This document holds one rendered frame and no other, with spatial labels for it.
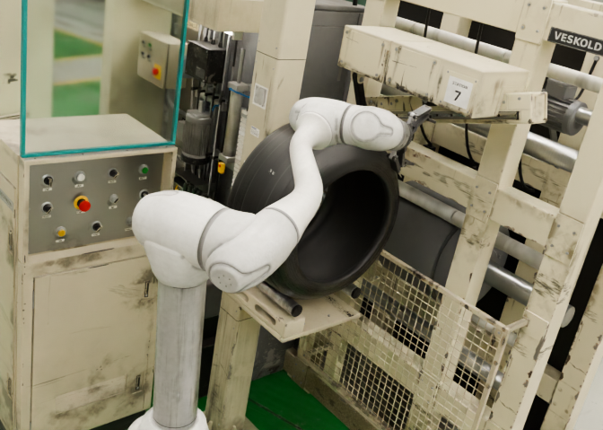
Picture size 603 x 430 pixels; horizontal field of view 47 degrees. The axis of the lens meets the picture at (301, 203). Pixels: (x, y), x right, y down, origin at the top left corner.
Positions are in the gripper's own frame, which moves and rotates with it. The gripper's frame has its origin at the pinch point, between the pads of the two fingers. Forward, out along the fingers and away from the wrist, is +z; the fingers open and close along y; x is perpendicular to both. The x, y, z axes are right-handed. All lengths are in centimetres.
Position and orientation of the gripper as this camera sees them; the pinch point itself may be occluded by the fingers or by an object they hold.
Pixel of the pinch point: (419, 141)
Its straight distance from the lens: 205.5
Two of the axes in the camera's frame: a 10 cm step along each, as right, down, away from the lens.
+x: -7.7, -4.8, 4.2
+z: 4.7, 0.1, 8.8
